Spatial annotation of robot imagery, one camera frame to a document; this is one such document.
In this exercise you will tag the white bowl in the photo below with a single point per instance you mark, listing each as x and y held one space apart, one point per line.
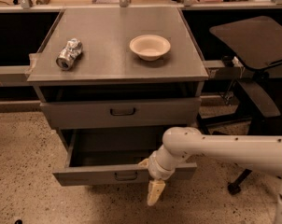
149 47

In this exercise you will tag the grey drawer cabinet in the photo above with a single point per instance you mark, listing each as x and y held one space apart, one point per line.
107 69

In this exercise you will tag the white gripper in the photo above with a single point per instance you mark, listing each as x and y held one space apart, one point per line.
155 169

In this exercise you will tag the grey top drawer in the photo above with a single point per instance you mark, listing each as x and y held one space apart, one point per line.
125 113

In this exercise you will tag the crushed silver can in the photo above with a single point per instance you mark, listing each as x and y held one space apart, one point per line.
69 54

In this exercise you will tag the grey drawer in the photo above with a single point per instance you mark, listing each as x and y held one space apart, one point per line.
125 113
107 155

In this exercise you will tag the black office chair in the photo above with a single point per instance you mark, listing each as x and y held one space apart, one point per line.
257 44

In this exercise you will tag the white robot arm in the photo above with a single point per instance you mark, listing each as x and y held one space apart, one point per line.
256 153

